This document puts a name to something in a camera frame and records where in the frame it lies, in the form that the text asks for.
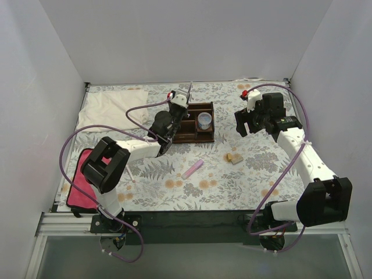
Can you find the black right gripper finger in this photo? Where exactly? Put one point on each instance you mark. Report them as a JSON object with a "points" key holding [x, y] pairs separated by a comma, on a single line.
{"points": [[253, 128], [241, 118]]}

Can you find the brown and grey eraser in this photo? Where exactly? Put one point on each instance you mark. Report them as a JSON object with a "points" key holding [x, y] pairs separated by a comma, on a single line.
{"points": [[234, 158]]}

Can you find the aluminium frame rail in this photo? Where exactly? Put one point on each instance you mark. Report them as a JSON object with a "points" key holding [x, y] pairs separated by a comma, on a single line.
{"points": [[272, 240]]}

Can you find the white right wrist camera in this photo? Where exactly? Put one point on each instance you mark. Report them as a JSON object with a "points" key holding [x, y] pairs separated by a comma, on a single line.
{"points": [[251, 96]]}

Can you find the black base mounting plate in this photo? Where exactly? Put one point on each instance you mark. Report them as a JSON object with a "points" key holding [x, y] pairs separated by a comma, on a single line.
{"points": [[185, 227]]}

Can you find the pink cloth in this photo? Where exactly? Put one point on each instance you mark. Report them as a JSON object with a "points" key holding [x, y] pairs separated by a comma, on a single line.
{"points": [[76, 201]]}

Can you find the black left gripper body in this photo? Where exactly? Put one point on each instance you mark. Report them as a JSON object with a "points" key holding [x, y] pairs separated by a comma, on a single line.
{"points": [[180, 108]]}

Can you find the floral table mat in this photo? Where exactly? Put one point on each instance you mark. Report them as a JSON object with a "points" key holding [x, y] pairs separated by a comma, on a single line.
{"points": [[265, 172]]}

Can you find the white folded cloth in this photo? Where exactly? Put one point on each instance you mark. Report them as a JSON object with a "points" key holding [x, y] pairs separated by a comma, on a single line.
{"points": [[109, 108]]}

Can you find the purple pink highlighter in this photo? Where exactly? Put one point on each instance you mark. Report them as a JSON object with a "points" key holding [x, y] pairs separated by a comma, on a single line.
{"points": [[192, 169]]}

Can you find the pink capped white pen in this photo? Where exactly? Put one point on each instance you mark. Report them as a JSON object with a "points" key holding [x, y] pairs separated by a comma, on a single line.
{"points": [[130, 174]]}

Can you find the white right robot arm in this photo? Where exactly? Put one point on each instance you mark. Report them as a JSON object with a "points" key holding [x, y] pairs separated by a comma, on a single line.
{"points": [[326, 196]]}

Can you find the brown wooden desk organizer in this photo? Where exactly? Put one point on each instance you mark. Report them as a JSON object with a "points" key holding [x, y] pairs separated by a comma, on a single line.
{"points": [[190, 132]]}

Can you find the clear round clip container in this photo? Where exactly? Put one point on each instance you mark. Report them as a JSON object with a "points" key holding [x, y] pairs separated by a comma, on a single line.
{"points": [[204, 121]]}

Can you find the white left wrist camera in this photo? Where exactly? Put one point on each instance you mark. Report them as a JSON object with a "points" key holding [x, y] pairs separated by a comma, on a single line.
{"points": [[179, 97]]}

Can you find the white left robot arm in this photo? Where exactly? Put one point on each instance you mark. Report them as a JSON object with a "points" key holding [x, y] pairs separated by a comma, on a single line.
{"points": [[106, 163]]}

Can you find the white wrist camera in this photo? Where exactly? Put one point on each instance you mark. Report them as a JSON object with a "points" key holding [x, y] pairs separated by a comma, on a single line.
{"points": [[251, 96], [179, 97]]}

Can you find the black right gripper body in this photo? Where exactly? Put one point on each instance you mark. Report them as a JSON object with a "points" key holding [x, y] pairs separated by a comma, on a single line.
{"points": [[244, 121]]}

